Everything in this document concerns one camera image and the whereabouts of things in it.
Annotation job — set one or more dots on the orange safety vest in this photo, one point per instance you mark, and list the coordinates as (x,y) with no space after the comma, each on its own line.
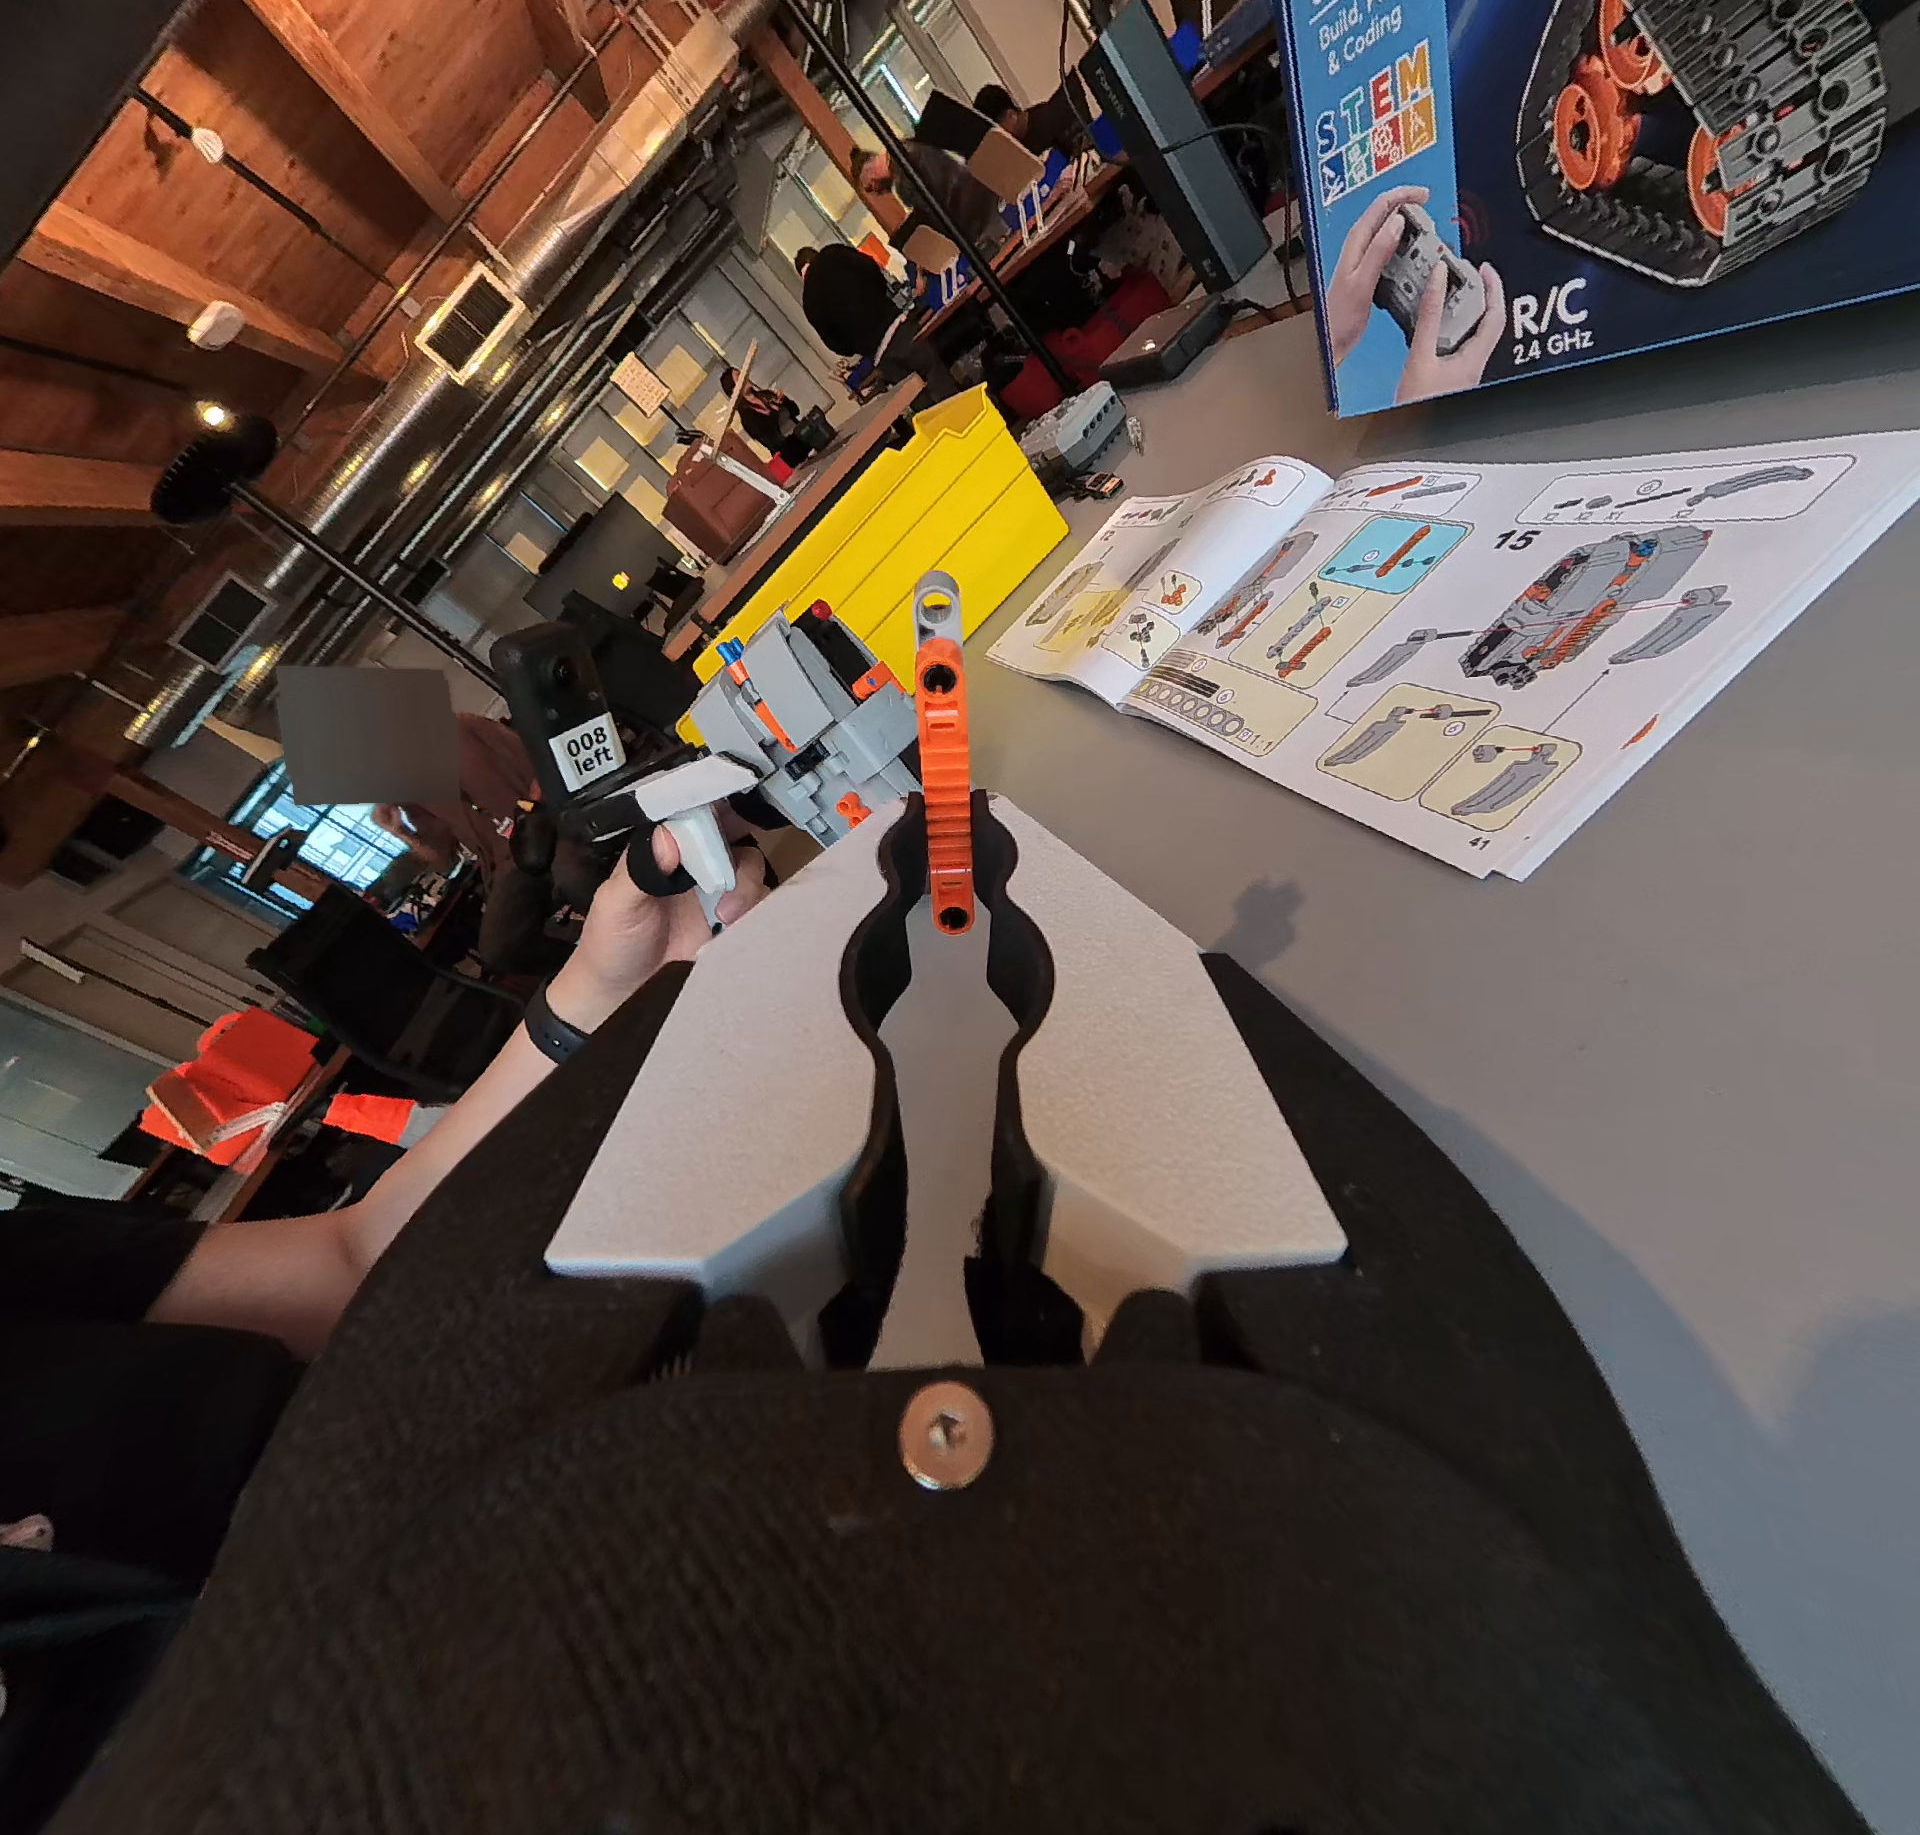
(238,1080)

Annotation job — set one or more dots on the person's left forearm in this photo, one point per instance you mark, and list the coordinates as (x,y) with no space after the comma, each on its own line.
(375,1221)

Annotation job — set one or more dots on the grey toy robot assembly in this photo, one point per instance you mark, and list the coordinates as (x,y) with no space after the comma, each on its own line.
(809,726)

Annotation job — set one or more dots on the white ceiling vent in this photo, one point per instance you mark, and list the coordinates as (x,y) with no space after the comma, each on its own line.
(471,317)

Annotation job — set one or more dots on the black wristband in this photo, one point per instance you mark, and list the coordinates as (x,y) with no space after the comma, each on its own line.
(558,1029)

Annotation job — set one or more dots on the black metal pole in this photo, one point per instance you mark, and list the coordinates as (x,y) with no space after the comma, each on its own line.
(899,127)

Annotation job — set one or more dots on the open instruction booklet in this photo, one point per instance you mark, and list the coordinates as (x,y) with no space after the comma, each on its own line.
(1424,637)

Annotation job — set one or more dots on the person's black clothing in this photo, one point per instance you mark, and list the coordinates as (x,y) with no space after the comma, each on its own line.
(104,1386)

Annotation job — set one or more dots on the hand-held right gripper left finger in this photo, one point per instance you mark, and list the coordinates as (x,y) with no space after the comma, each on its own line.
(720,1116)

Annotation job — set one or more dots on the grey toy motor block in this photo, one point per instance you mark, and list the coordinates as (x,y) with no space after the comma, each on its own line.
(1072,428)

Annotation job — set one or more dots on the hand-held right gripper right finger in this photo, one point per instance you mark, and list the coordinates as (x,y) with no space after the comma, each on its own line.
(1168,1116)

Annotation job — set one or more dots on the orange and grey toy beam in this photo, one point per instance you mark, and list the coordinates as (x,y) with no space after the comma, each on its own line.
(945,770)

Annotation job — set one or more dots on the dark computer monitor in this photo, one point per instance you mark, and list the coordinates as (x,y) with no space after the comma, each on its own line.
(1178,156)

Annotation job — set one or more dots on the yellow plastic bin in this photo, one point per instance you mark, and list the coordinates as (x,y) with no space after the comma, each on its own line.
(899,547)

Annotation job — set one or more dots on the person's left hand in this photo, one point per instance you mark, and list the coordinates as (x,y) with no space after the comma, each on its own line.
(645,951)

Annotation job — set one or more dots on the blue toy box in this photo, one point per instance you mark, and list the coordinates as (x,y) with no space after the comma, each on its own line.
(1589,187)

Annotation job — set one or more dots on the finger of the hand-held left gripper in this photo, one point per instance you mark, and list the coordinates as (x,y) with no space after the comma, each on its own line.
(702,782)

